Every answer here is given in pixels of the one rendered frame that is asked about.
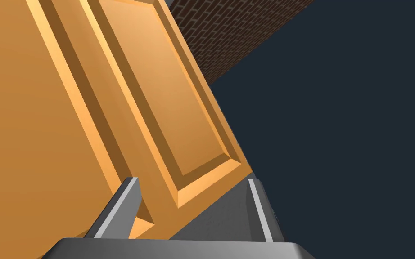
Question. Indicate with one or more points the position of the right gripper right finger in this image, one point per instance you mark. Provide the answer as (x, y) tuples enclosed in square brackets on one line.
[(261, 212)]

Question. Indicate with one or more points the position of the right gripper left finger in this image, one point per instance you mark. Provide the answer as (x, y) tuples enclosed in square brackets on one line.
[(119, 212)]

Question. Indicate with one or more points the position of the orange panelled door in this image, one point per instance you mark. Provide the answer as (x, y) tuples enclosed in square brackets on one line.
[(49, 108)]

